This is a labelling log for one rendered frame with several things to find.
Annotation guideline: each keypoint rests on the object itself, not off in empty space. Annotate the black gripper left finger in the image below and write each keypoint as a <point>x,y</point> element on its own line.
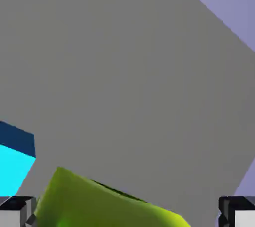
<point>18,209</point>

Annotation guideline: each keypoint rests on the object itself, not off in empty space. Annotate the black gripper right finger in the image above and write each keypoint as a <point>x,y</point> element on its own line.
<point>235,209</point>

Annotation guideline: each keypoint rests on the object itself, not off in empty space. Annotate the large cyan box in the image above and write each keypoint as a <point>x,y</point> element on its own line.
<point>14,167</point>

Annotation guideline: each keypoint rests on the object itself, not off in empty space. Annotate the small green cube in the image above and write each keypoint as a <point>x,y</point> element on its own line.
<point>95,205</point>

